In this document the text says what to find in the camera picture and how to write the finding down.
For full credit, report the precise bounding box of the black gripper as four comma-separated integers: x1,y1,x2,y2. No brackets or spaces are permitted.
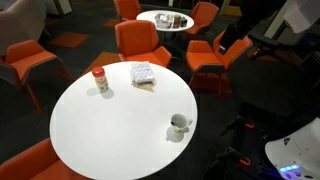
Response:
219,0,288,52

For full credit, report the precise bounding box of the white mug with green print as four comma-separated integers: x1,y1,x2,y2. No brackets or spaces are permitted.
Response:
170,113,194,136

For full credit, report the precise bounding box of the orange chair with grey shell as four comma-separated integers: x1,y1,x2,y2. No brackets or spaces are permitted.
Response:
182,1,221,37
113,0,143,22
0,38,69,114
114,19,173,69
0,137,93,180
185,30,254,97

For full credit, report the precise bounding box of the brown jar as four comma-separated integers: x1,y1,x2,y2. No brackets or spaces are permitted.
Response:
172,13,183,30

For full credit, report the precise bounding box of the clear tray with packets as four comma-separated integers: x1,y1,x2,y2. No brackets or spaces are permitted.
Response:
154,12,175,30

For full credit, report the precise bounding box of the small white round table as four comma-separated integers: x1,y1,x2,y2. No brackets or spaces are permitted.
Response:
135,9,195,46

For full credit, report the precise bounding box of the white coffee stirrer box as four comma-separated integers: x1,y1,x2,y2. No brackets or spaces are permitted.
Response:
129,60,157,85

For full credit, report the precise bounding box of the pile of wooden stirrers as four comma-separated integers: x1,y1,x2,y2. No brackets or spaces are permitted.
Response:
131,81,156,93

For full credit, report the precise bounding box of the black perforated mounting board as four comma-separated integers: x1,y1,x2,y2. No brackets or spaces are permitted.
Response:
199,99,320,180

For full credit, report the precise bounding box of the creamer bottle with red lid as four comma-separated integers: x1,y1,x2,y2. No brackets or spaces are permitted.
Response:
91,66,111,94

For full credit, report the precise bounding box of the black clamp with orange handle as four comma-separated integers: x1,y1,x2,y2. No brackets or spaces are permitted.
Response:
221,114,256,135
215,145,252,168

